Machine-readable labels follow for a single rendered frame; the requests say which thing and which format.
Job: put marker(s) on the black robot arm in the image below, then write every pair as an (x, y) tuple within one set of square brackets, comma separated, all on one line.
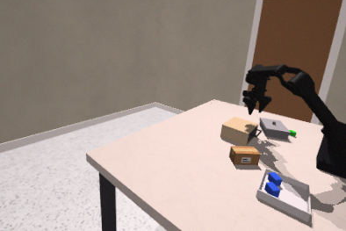
[(302, 85)]

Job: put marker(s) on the small green block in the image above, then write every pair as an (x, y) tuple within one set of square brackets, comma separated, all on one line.
[(293, 133)]

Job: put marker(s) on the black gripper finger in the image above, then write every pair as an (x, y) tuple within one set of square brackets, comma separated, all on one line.
[(262, 105), (250, 108)]

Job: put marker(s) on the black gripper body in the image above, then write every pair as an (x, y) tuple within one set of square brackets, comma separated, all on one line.
[(258, 94)]

